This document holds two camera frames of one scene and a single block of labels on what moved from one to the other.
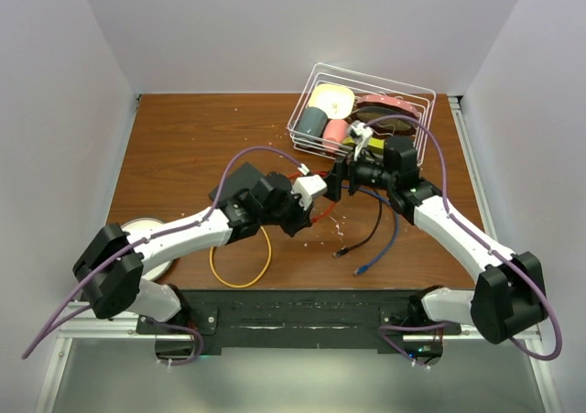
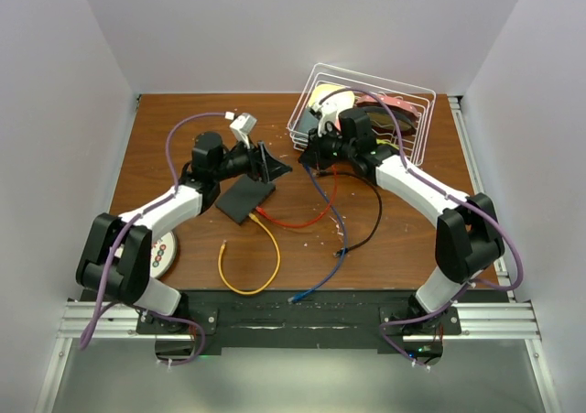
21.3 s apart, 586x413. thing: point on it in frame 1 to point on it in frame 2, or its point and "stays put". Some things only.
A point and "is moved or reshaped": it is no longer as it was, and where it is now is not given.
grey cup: [312, 122] stays put
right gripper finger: [354, 185] to [315, 158]
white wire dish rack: [350, 114] stays put
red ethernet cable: [292, 175] is moved or reshaped
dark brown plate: [385, 122] stays put
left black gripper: [302, 217] to [260, 160]
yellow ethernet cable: [260, 275] to [255, 219]
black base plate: [298, 318] stays put
